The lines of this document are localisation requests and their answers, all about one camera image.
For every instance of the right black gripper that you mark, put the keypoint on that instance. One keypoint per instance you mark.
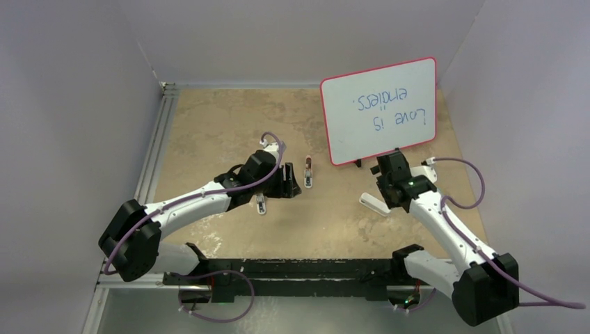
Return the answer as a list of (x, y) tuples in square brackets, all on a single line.
[(382, 185)]

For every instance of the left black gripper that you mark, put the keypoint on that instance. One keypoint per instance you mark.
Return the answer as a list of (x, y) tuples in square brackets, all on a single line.
[(287, 188)]

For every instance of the pink and white stapler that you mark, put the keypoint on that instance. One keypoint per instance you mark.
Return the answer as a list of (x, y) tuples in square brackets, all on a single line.
[(308, 181)]

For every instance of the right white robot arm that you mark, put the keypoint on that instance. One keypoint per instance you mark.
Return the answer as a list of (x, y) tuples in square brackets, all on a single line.
[(480, 283)]

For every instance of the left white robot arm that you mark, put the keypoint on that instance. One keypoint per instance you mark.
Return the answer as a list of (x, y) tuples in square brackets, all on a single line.
[(133, 240)]

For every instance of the red-framed whiteboard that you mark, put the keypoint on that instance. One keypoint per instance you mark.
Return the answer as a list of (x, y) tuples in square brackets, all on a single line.
[(372, 112)]

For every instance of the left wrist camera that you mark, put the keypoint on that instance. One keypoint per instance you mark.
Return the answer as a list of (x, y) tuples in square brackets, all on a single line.
[(275, 148)]

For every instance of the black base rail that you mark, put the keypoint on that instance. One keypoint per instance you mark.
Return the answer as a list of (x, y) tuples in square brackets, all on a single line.
[(371, 279)]

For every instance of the aluminium frame rail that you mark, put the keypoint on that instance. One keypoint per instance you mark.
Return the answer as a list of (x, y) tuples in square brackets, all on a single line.
[(154, 158)]

